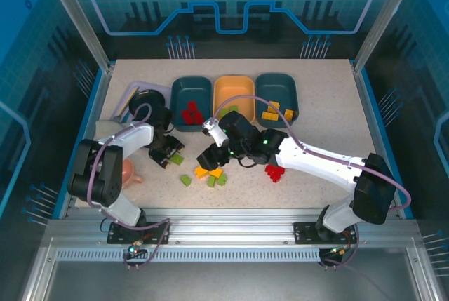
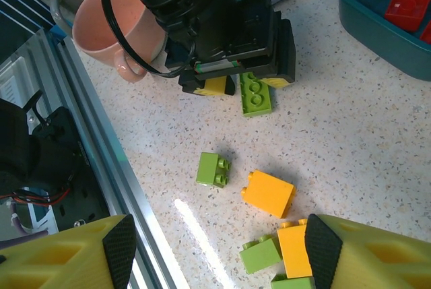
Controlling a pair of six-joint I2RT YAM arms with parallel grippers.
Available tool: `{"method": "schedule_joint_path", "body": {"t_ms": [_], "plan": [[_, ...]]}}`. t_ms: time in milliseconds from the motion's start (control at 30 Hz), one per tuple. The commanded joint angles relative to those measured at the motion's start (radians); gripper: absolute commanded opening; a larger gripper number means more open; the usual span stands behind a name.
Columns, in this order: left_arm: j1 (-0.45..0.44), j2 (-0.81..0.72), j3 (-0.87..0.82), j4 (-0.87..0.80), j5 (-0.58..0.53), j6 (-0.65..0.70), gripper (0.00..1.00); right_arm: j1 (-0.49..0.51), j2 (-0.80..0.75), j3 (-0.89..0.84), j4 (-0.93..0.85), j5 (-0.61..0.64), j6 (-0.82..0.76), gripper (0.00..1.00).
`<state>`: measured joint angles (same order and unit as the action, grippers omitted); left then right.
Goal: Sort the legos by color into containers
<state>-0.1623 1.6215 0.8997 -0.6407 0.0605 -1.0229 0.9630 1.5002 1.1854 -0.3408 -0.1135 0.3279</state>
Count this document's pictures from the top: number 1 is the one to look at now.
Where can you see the long green lego brick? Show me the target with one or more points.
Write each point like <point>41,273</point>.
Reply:
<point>177,159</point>

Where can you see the orange lego brick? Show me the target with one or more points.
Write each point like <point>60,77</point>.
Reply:
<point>270,116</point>
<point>289,114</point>
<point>201,173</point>

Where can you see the red lego brick cluster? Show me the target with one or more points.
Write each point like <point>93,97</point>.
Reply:
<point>275,173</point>

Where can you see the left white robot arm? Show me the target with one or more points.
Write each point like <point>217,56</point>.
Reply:
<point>133,136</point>

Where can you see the pink ceramic cup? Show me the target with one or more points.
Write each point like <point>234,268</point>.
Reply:
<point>129,171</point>

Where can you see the black round plate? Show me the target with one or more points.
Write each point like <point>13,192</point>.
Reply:
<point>154,99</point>

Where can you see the lavender plastic tray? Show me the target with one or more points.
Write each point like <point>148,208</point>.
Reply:
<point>158,87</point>

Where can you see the beige folded cloth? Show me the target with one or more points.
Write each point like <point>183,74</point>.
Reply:
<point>105,127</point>

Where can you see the dark teal plastic container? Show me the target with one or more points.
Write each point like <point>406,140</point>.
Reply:
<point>277,87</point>
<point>191,87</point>

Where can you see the yellow plastic container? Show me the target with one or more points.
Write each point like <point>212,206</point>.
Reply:
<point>233,87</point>

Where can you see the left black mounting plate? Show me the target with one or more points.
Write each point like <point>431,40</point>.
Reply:
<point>158,234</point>

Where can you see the black mounting plate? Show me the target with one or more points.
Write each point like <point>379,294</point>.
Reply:
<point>303,232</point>
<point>158,234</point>

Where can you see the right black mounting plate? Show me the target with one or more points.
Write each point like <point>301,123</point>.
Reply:
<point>303,232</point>

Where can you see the small circuit board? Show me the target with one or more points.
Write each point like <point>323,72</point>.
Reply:
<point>135,251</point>
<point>336,250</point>

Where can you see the right white camera bracket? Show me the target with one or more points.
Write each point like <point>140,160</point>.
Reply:
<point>215,133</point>

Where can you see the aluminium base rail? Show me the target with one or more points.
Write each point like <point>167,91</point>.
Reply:
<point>228,227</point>

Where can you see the aluminium table side rail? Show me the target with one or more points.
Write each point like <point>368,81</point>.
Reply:
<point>375,122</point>
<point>101,87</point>

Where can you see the aluminium frame post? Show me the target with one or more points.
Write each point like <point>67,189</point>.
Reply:
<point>78,17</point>
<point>386,17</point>

